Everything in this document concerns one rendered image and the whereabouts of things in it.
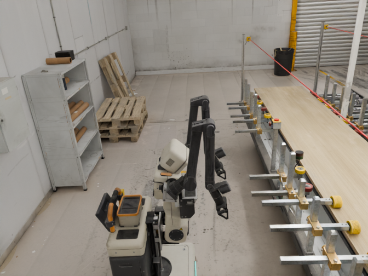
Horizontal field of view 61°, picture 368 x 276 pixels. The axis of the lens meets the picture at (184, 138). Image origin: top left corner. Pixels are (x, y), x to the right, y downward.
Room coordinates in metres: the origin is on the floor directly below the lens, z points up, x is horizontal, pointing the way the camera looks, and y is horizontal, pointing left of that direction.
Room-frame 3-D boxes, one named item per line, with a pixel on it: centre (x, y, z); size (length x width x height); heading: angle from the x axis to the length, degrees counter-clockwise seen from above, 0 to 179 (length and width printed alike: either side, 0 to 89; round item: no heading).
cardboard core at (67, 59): (3.99, 1.51, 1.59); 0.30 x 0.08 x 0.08; 87
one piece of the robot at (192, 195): (1.80, 0.01, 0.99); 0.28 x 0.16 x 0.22; 178
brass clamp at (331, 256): (1.21, -0.75, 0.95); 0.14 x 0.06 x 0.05; 177
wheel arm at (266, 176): (2.20, -0.75, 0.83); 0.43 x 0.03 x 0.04; 87
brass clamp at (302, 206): (1.71, -0.77, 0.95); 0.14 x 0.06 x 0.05; 177
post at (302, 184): (1.74, -0.77, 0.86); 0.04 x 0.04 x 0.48; 87
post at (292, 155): (1.99, -0.79, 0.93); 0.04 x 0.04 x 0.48; 87
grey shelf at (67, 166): (3.88, 1.51, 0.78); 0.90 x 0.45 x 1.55; 177
